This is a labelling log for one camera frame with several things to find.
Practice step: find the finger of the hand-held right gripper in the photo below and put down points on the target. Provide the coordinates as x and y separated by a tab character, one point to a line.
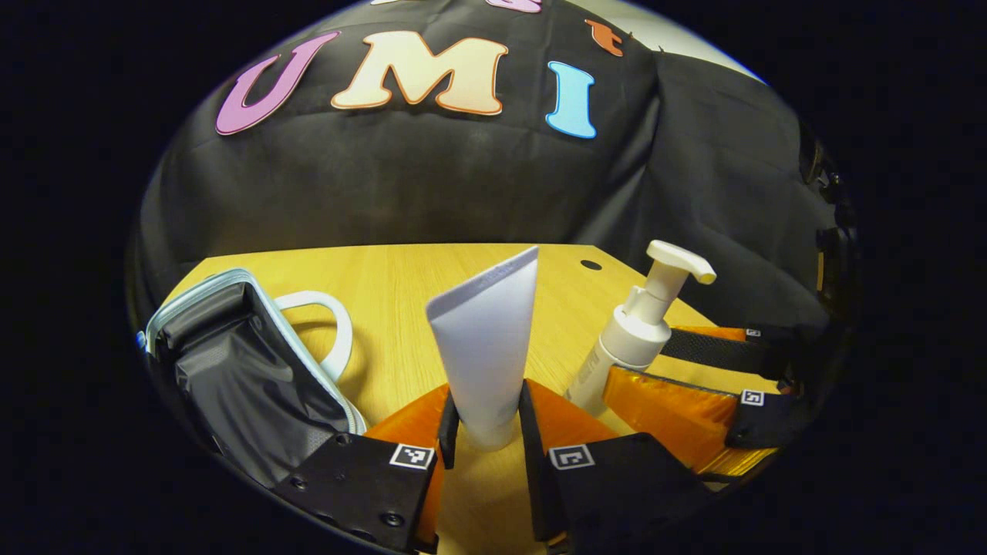
671	416
717	353

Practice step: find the white pump bottle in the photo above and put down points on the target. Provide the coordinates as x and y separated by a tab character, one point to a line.
636	339

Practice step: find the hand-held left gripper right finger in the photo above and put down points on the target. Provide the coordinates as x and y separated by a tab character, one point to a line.
533	462

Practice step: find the white squeeze tube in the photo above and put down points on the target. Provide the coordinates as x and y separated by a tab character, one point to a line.
486	347

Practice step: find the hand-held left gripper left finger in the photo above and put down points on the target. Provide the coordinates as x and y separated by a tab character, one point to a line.
449	435

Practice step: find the black backdrop cloth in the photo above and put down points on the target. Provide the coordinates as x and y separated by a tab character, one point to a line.
432	185

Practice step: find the light blue suitcase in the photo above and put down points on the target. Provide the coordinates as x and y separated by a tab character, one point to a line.
231	385

